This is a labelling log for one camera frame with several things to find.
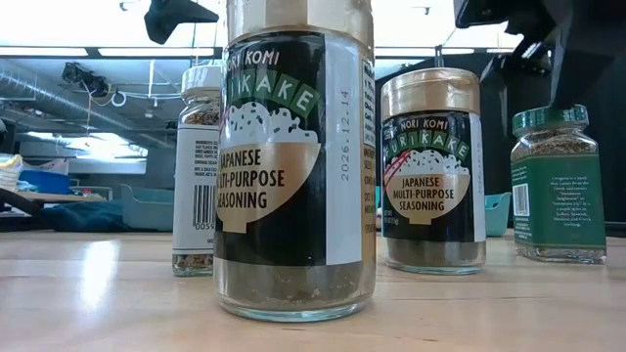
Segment blue storage box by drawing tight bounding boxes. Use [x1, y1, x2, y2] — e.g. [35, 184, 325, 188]
[19, 169, 70, 196]

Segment teal plastic bin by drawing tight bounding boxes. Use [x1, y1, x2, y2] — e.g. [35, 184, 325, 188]
[484, 191, 513, 239]

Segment green-lid spice jar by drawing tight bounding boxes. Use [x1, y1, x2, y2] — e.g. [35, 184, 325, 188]
[510, 104, 608, 266]

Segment wooden background table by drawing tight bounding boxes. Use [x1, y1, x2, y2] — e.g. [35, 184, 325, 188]
[0, 190, 107, 204]

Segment white-lid spice jar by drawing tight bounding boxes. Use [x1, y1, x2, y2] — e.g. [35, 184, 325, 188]
[171, 65, 225, 279]

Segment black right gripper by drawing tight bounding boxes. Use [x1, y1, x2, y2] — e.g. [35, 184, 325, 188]
[453, 0, 626, 110]

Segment cream fabric bundle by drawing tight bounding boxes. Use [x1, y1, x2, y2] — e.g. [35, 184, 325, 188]
[0, 154, 23, 192]

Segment black curtain room divider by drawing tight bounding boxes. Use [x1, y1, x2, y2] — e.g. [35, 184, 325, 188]
[436, 48, 626, 226]

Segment silver ventilation duct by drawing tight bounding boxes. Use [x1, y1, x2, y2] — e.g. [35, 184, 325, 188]
[0, 63, 177, 151]

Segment grey-blue plastic bin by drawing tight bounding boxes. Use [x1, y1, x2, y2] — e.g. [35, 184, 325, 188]
[119, 184, 175, 232]

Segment navy blue cloth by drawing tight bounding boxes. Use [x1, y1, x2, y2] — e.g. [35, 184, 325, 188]
[42, 198, 129, 233]

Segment gold-lid furikake seasoning jar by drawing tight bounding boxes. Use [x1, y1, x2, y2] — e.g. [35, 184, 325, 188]
[380, 66, 488, 277]
[213, 0, 378, 324]

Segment black ceiling-mounted equipment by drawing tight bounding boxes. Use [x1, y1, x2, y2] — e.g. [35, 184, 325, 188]
[61, 62, 112, 99]

